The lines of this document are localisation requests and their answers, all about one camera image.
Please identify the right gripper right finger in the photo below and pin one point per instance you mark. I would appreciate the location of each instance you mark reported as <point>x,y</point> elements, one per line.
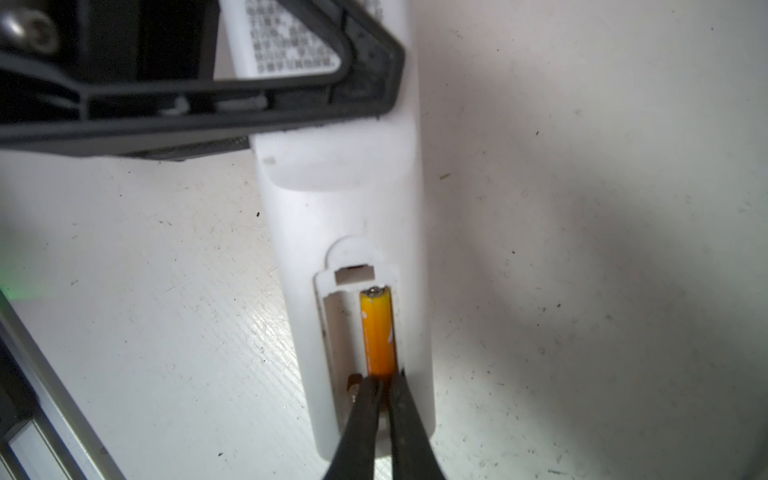
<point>411,451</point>

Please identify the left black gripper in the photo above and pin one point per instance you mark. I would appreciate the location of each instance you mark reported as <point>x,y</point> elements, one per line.
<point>172,80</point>

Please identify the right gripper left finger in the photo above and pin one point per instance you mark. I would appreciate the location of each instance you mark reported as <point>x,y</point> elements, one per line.
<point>355,454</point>

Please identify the orange battery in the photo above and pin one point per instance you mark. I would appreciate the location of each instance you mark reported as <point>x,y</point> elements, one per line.
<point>378,332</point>

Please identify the white remote control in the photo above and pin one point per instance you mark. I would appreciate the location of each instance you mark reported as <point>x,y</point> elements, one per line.
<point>344,209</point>

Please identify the aluminium front rail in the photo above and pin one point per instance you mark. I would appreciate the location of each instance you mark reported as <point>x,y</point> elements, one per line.
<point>44,434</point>

